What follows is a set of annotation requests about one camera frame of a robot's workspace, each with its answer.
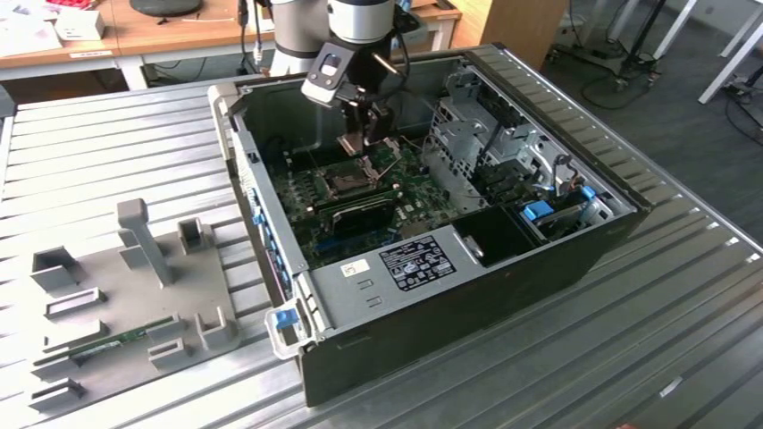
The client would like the silver CPU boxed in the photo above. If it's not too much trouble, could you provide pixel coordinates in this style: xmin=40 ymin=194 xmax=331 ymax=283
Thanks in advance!
xmin=335 ymin=132 xmax=368 ymax=158

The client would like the metal drive cage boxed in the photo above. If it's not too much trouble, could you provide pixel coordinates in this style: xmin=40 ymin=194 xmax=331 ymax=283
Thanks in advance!
xmin=423 ymin=60 xmax=619 ymax=215

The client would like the grey power supply unit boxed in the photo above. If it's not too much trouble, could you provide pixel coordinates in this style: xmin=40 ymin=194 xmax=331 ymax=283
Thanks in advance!
xmin=307 ymin=223 xmax=485 ymax=332

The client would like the black open PC case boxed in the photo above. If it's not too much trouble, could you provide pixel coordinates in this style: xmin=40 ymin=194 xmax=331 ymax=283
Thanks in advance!
xmin=207 ymin=43 xmax=687 ymax=408

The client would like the wooden cabinet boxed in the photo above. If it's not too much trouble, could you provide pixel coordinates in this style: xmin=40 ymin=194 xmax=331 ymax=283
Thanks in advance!
xmin=452 ymin=0 xmax=567 ymax=72

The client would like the green motherboard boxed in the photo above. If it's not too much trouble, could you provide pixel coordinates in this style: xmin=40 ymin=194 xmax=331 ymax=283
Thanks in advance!
xmin=264 ymin=133 xmax=496 ymax=272

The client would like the dark round object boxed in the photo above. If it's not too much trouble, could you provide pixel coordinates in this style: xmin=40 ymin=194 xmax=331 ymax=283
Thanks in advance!
xmin=129 ymin=0 xmax=204 ymax=18

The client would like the hanging black cable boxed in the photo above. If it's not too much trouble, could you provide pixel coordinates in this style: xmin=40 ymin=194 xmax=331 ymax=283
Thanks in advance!
xmin=235 ymin=0 xmax=267 ymax=77

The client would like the black camera cable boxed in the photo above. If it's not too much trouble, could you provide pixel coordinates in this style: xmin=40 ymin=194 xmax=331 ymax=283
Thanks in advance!
xmin=356 ymin=8 xmax=413 ymax=102

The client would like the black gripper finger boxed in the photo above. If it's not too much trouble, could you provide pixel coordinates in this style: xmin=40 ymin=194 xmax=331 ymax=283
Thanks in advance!
xmin=344 ymin=103 xmax=371 ymax=138
xmin=365 ymin=106 xmax=396 ymax=147

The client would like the grey parts rack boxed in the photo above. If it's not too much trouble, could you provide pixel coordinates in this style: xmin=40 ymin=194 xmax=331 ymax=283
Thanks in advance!
xmin=27 ymin=198 xmax=245 ymax=415

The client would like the white cardboard box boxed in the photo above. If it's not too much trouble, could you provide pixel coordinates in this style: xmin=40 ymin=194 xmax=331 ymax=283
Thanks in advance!
xmin=52 ymin=8 xmax=107 ymax=42

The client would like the white paper stack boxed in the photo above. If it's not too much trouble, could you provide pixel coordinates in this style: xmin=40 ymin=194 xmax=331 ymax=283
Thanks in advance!
xmin=0 ymin=0 xmax=64 ymax=58

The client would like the CPU socket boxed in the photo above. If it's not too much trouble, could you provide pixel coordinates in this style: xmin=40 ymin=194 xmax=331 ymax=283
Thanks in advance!
xmin=315 ymin=160 xmax=387 ymax=202

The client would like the wooden desk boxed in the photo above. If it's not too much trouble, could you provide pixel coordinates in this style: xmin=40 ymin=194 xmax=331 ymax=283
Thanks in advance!
xmin=0 ymin=0 xmax=464 ymax=90

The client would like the green RAM stick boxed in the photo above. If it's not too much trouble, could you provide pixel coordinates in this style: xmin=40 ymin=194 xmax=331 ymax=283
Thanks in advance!
xmin=63 ymin=317 xmax=180 ymax=364
xmin=308 ymin=190 xmax=399 ymax=215

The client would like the hard disk in blue carrier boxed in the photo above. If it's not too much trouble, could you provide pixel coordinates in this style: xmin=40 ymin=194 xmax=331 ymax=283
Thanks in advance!
xmin=516 ymin=199 xmax=591 ymax=245

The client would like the black wheeled stand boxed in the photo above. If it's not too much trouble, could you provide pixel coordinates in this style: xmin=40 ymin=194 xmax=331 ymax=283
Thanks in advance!
xmin=612 ymin=0 xmax=667 ymax=88

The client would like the black graphics card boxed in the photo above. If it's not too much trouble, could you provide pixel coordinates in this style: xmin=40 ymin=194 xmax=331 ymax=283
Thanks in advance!
xmin=328 ymin=199 xmax=397 ymax=239

